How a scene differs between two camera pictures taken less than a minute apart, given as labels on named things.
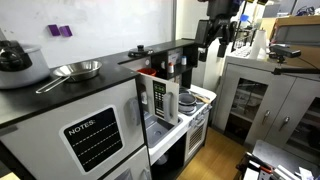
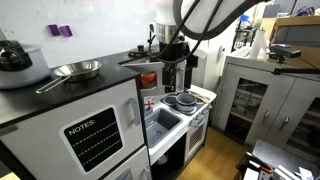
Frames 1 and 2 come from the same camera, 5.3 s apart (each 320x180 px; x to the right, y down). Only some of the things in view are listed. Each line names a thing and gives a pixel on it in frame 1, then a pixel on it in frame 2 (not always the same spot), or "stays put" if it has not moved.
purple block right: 65,31 stays put
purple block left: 54,30 stays put
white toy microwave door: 160,97 → 151,78
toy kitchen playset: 136,116 stays put
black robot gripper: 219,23 → 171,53
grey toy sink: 156,128 stays put
